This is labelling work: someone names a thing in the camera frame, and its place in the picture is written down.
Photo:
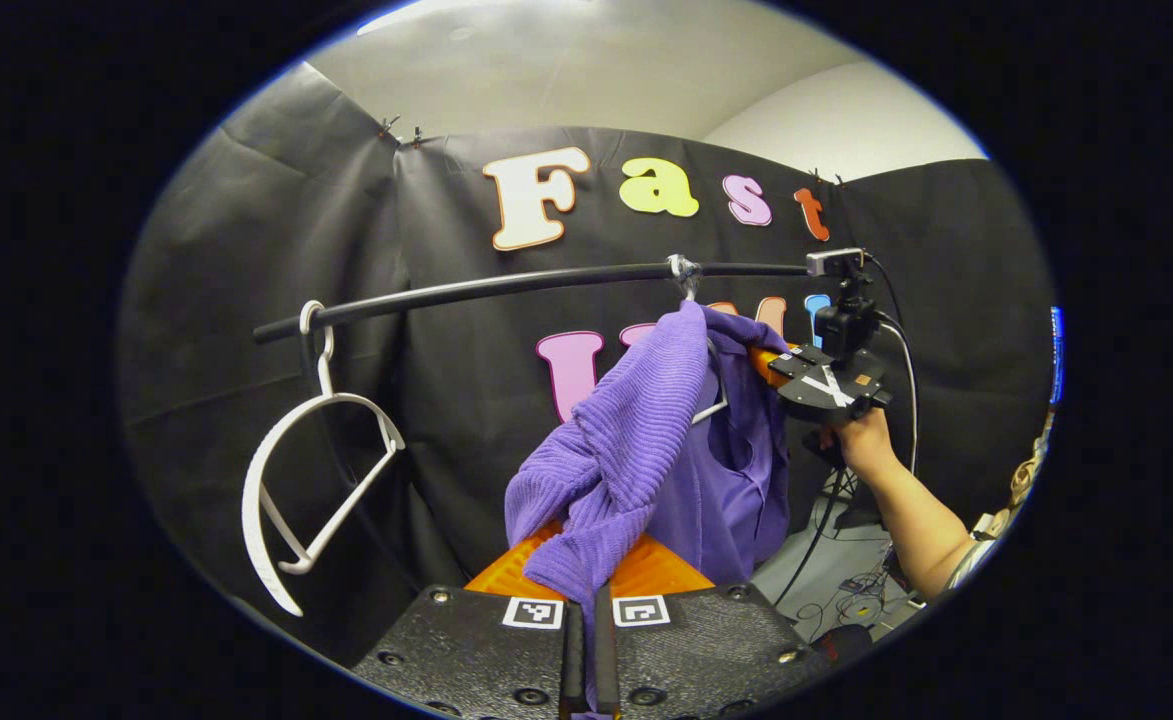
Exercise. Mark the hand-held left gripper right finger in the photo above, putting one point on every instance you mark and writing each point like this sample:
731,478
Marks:
686,650

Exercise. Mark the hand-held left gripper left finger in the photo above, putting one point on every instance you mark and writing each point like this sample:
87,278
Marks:
476,650

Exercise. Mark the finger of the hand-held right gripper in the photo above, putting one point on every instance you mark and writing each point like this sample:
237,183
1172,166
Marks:
831,385

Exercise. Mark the white plastic clothes hanger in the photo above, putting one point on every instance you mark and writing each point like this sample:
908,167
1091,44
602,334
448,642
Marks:
684,275
261,480

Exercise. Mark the purple ribbed knit garment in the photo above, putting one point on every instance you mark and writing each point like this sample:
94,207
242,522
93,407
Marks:
636,440

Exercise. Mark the blue panel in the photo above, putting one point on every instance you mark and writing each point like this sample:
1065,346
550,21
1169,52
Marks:
1057,355

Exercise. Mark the person's patterned shirt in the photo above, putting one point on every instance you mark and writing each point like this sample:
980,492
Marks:
1029,480

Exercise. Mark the black clothes rail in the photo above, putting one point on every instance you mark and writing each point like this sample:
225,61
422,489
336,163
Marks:
506,285

